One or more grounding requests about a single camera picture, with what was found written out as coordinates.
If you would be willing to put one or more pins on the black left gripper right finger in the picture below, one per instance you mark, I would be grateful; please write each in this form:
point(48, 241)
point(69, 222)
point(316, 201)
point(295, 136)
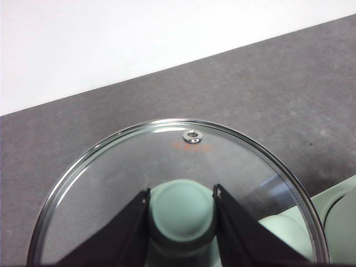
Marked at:
point(244, 239)

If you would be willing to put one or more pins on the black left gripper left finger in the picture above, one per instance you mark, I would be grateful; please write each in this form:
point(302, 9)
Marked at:
point(122, 239)

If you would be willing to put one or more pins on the glass lid with mint knob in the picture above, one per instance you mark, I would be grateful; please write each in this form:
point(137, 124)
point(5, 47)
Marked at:
point(180, 211)

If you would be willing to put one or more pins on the mint green breakfast machine base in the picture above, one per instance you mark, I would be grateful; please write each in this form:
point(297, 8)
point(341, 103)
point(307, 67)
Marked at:
point(317, 207)

